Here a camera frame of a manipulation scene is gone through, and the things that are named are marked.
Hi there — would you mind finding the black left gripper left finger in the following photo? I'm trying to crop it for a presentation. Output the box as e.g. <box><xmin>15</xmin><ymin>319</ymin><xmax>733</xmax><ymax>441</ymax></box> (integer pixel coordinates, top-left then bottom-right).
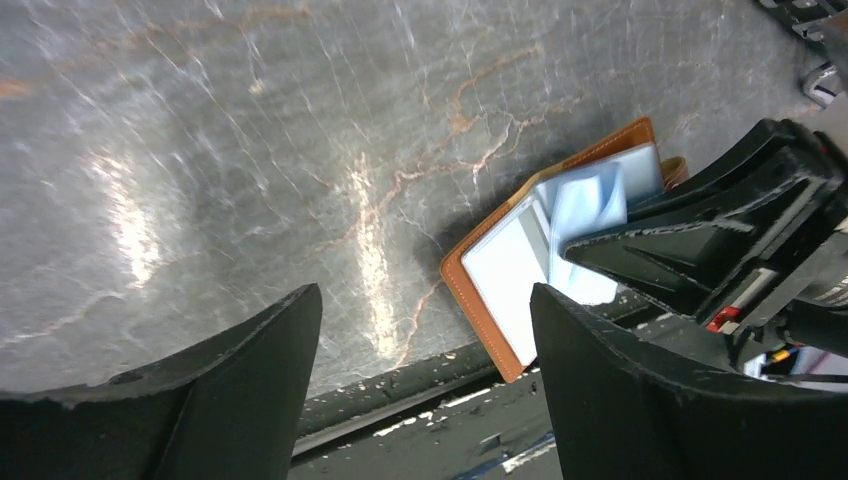
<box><xmin>1</xmin><ymin>284</ymin><xmax>322</xmax><ymax>479</ymax></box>

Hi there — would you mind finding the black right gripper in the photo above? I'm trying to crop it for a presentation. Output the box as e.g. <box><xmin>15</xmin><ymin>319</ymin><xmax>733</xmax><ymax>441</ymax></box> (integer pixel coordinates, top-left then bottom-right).
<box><xmin>564</xmin><ymin>119</ymin><xmax>847</xmax><ymax>371</ymax></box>

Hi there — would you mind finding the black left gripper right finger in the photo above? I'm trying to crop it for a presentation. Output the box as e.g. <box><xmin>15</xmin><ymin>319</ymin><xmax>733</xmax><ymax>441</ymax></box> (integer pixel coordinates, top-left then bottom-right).
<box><xmin>530</xmin><ymin>284</ymin><xmax>847</xmax><ymax>479</ymax></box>

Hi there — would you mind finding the brown leather card holder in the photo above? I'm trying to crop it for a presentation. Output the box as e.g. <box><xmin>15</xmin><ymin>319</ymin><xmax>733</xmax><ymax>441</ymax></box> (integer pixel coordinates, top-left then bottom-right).
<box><xmin>440</xmin><ymin>117</ymin><xmax>689</xmax><ymax>383</ymax></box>

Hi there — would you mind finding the black poker chip case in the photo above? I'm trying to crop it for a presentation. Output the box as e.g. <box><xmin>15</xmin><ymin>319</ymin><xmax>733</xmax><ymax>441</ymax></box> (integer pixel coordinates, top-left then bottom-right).
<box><xmin>758</xmin><ymin>0</ymin><xmax>847</xmax><ymax>108</ymax></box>

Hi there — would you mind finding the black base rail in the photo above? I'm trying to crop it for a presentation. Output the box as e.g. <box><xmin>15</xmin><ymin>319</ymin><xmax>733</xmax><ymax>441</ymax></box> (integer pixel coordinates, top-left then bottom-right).
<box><xmin>288</xmin><ymin>344</ymin><xmax>562</xmax><ymax>479</ymax></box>

